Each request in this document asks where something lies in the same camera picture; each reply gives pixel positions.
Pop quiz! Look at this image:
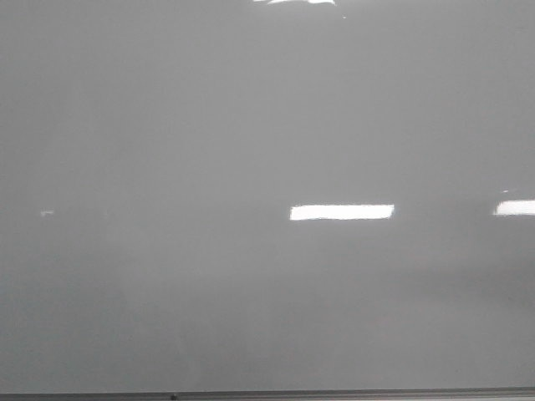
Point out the grey aluminium whiteboard frame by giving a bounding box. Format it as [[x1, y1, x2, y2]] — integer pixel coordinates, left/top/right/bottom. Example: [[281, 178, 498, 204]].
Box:
[[1, 387, 534, 400]]

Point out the white glossy whiteboard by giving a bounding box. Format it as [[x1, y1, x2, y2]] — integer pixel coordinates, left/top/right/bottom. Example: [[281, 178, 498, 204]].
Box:
[[1, 1, 534, 393]]

